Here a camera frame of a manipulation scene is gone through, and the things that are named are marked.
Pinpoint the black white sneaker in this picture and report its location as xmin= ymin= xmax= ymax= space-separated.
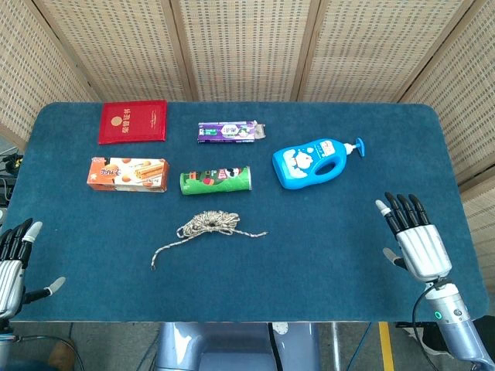
xmin=401 ymin=323 xmax=448 ymax=357

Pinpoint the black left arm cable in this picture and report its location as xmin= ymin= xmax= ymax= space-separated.
xmin=5 ymin=334 xmax=85 ymax=371

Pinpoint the blue carpet table mat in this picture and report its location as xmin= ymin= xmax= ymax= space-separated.
xmin=0 ymin=100 xmax=490 ymax=324

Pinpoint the brown shoe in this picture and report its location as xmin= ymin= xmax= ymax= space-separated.
xmin=49 ymin=338 xmax=77 ymax=366

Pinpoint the metal table leg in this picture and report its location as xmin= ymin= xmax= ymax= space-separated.
xmin=330 ymin=322 xmax=341 ymax=371

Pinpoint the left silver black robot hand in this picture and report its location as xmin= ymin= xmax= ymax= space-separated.
xmin=0 ymin=218 xmax=67 ymax=320

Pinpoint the blue-grey robot torso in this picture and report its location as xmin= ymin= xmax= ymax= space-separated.
xmin=153 ymin=322 xmax=322 ymax=371

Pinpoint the purple toothpaste box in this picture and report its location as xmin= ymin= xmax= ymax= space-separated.
xmin=196 ymin=120 xmax=267 ymax=145

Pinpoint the woven folding screen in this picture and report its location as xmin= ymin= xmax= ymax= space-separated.
xmin=0 ymin=0 xmax=495 ymax=256

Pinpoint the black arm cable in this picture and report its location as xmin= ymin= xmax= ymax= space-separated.
xmin=411 ymin=280 xmax=452 ymax=363
xmin=5 ymin=334 xmax=85 ymax=371

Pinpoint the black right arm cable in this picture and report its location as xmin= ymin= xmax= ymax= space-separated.
xmin=411 ymin=280 xmax=452 ymax=363

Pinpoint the red certificate book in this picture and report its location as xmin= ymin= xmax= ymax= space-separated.
xmin=97 ymin=99 xmax=169 ymax=146

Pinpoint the green chips can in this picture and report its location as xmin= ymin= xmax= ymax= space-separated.
xmin=179 ymin=165 xmax=254 ymax=196

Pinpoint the blue pump bottle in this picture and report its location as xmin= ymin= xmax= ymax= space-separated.
xmin=271 ymin=137 xmax=367 ymax=190

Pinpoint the beige braided rope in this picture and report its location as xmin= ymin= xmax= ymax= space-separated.
xmin=150 ymin=209 xmax=268 ymax=271

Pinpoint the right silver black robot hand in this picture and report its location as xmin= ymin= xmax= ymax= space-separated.
xmin=374 ymin=192 xmax=453 ymax=284

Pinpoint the black cable bundle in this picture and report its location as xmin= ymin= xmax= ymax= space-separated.
xmin=0 ymin=152 xmax=25 ymax=206

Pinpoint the orange biscuit roll box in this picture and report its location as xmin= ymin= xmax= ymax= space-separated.
xmin=86 ymin=156 xmax=170 ymax=193

